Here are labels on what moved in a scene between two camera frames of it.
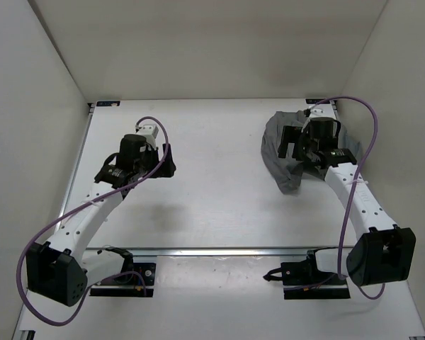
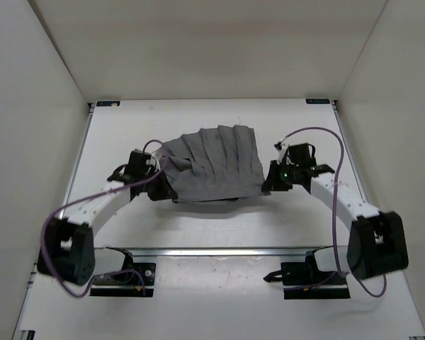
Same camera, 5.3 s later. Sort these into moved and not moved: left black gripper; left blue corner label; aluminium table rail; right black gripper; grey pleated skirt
Moved: left black gripper; grey pleated skirt; right black gripper
Not moved: aluminium table rail; left blue corner label
